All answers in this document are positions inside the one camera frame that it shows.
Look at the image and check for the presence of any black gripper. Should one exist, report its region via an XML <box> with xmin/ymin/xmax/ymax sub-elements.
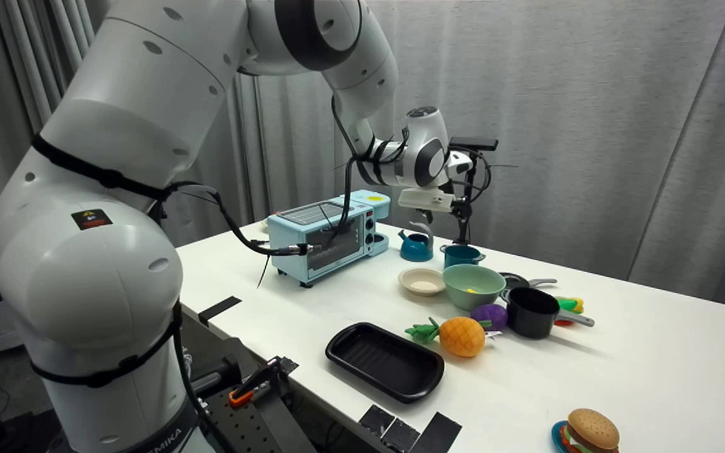
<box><xmin>448</xmin><ymin>168</ymin><xmax>477</xmax><ymax>247</ymax></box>

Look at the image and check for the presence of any mint green bowl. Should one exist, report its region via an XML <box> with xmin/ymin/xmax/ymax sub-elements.
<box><xmin>441</xmin><ymin>261</ymin><xmax>507</xmax><ymax>315</ymax></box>

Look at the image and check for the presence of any small blue plate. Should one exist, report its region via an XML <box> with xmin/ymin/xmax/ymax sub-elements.
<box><xmin>549</xmin><ymin>417</ymin><xmax>573</xmax><ymax>453</ymax></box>

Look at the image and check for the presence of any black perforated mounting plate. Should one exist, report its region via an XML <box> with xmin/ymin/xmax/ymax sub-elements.
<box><xmin>195</xmin><ymin>381</ymin><xmax>331</xmax><ymax>453</ymax></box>

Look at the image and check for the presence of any teal toy pot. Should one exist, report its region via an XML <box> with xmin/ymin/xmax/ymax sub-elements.
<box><xmin>441</xmin><ymin>242</ymin><xmax>488</xmax><ymax>273</ymax></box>

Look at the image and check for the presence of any dark grey toy pan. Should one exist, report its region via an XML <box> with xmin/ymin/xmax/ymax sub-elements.
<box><xmin>497</xmin><ymin>269</ymin><xmax>560</xmax><ymax>298</ymax></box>

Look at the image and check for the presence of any purple toy vegetable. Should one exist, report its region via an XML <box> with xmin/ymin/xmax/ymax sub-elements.
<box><xmin>471</xmin><ymin>303</ymin><xmax>511</xmax><ymax>332</ymax></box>

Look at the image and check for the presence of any black toy saucepan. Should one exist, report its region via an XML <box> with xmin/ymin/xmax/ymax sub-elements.
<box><xmin>502</xmin><ymin>284</ymin><xmax>597</xmax><ymax>343</ymax></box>

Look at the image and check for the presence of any orange toy pineapple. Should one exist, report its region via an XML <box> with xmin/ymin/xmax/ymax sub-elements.
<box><xmin>403</xmin><ymin>315</ymin><xmax>488</xmax><ymax>363</ymax></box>

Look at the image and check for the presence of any green yellow toy vegetable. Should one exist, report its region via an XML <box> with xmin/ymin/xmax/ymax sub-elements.
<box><xmin>555</xmin><ymin>293</ymin><xmax>588</xmax><ymax>319</ymax></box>

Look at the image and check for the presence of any light blue toy oven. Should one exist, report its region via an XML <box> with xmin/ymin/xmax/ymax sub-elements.
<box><xmin>261</xmin><ymin>190</ymin><xmax>391</xmax><ymax>289</ymax></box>

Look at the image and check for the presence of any black rectangular tray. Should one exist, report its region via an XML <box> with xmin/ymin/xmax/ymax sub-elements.
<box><xmin>321</xmin><ymin>319</ymin><xmax>448</xmax><ymax>405</ymax></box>

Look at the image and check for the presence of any long black tape strip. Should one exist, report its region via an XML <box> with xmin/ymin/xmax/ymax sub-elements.
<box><xmin>407</xmin><ymin>408</ymin><xmax>464</xmax><ymax>453</ymax></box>

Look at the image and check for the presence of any square black tape piece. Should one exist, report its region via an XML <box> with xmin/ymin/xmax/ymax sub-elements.
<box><xmin>356</xmin><ymin>403</ymin><xmax>400</xmax><ymax>440</ymax></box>
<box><xmin>379</xmin><ymin>415</ymin><xmax>422</xmax><ymax>453</ymax></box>

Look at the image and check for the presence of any toy hamburger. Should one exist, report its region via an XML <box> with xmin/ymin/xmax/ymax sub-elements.
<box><xmin>558</xmin><ymin>405</ymin><xmax>622</xmax><ymax>453</ymax></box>

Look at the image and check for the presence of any teal kettle grey handle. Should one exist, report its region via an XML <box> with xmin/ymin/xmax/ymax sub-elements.
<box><xmin>398</xmin><ymin>220</ymin><xmax>438</xmax><ymax>264</ymax></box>

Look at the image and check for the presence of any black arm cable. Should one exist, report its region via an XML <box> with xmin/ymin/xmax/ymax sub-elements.
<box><xmin>145</xmin><ymin>93</ymin><xmax>398</xmax><ymax>453</ymax></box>

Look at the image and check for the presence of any orange handled black clamp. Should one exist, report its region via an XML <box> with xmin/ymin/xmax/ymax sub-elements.
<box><xmin>223</xmin><ymin>356</ymin><xmax>302</xmax><ymax>411</ymax></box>

